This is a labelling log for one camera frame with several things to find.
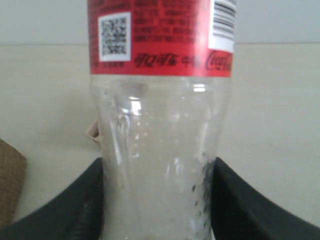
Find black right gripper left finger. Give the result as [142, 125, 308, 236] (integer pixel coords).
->
[0, 158, 104, 240]

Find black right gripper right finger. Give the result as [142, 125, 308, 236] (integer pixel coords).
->
[211, 157, 320, 240]

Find brown cardboard pulp tray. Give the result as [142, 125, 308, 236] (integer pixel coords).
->
[85, 120, 100, 144]

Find red label cola bottle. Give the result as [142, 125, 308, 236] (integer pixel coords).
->
[87, 0, 238, 240]

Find woven wicker waste basket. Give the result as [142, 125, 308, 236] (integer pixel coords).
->
[0, 139, 27, 228]

